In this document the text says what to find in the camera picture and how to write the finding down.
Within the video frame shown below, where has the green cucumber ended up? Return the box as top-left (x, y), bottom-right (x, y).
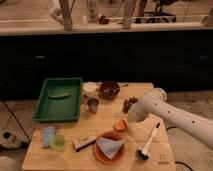
top-left (48, 92), bottom-right (70, 99)

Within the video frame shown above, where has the green plastic tray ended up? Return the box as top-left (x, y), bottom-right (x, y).
top-left (33, 78), bottom-right (82, 123)

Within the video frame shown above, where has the black white dish brush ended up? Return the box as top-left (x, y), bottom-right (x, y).
top-left (136, 123), bottom-right (160, 160)

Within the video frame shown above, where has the black power cable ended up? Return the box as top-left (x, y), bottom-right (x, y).
top-left (165, 125), bottom-right (213, 171)

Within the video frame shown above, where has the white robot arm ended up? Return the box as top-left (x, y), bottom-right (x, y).
top-left (129, 88), bottom-right (213, 150)

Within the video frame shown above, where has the white round floor object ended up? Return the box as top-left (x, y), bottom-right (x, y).
top-left (2, 132), bottom-right (21, 149)

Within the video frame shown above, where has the wooden block eraser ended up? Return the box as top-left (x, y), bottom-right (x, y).
top-left (73, 133), bottom-right (97, 151)

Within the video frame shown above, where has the white ceramic cup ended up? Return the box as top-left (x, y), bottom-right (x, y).
top-left (83, 82), bottom-right (97, 98)

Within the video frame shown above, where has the small metal cup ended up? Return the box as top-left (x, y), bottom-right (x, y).
top-left (87, 98), bottom-right (99, 114)

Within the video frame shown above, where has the light green plastic cup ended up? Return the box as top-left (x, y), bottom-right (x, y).
top-left (50, 134), bottom-right (65, 151)

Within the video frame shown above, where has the grey folded cloth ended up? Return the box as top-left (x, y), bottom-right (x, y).
top-left (97, 137), bottom-right (125, 159)

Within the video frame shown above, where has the orange plate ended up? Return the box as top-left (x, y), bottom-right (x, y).
top-left (93, 131), bottom-right (125, 165)

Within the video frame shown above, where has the dark red bowl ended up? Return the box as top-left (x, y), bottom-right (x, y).
top-left (99, 81), bottom-right (120, 100)

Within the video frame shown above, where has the bunch of red grapes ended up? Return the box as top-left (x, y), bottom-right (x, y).
top-left (122, 97), bottom-right (138, 113)

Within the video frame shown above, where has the orange yellow apple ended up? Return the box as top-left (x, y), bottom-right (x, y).
top-left (114, 119), bottom-right (127, 131)

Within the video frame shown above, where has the wooden shelf counter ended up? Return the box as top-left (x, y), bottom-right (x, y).
top-left (0, 15), bottom-right (213, 36)

